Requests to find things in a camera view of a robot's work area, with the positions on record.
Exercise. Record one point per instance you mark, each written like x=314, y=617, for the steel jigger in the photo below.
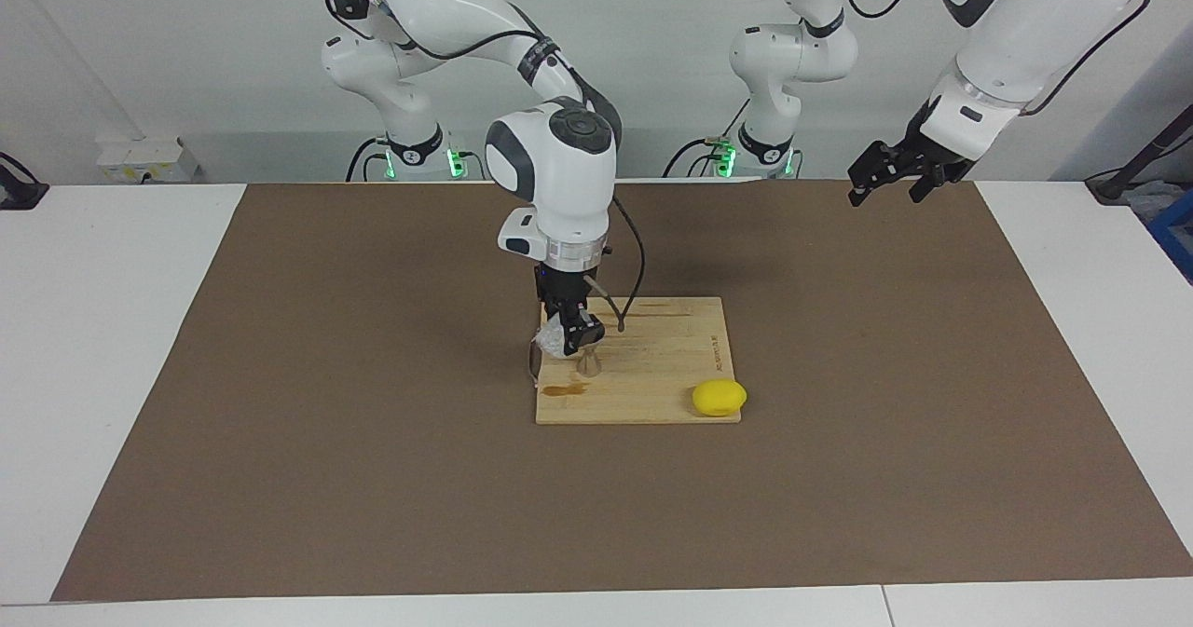
x=589, y=366

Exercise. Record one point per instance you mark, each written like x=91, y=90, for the yellow lemon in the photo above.
x=718, y=398

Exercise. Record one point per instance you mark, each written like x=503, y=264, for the clear plastic cup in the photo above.
x=550, y=343

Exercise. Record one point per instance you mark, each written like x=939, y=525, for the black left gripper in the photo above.
x=932, y=156

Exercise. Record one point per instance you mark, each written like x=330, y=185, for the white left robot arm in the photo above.
x=1035, y=21

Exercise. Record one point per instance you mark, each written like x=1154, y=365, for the bamboo cutting board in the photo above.
x=671, y=366

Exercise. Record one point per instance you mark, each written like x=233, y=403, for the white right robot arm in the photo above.
x=559, y=180

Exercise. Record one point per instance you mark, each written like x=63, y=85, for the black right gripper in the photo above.
x=564, y=292

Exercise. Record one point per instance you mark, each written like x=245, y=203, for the white wall socket box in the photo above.
x=140, y=156

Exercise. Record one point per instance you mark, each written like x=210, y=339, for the black stand pole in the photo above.
x=1109, y=184

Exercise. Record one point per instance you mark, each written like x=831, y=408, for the clear plastic bag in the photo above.
x=1151, y=200

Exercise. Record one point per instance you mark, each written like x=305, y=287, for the black clamp base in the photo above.
x=19, y=194

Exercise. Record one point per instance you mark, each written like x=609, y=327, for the brown table mat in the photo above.
x=373, y=497

